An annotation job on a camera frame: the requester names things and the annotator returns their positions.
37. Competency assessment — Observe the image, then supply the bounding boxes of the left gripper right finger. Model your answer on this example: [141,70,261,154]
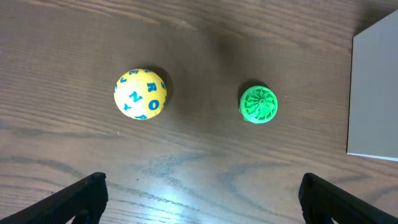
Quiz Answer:
[298,173,397,224]

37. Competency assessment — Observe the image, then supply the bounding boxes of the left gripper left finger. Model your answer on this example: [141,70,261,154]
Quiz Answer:
[1,172,108,224]

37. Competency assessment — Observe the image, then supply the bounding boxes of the green ribbed toy top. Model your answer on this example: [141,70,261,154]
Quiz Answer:
[239,86,279,124]

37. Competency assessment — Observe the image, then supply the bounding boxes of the yellow ball with blue letters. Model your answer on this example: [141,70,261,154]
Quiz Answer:
[114,68,168,120]

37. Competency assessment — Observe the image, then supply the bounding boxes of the white cardboard box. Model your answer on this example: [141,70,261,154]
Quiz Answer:
[347,11,397,161]

